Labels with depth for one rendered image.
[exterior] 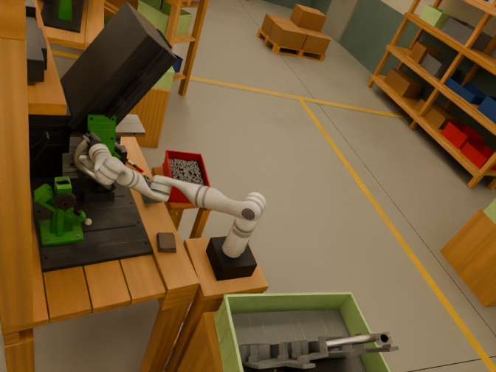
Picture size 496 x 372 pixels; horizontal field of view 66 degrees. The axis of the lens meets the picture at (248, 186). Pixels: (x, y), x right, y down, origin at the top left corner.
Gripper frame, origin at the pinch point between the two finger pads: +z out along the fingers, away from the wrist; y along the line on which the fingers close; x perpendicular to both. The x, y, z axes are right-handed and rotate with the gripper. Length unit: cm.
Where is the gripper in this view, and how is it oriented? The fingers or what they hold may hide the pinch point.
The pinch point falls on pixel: (91, 139)
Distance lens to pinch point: 174.7
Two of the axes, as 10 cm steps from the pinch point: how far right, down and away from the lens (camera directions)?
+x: -7.3, 6.7, -1.0
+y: -4.5, -5.8, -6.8
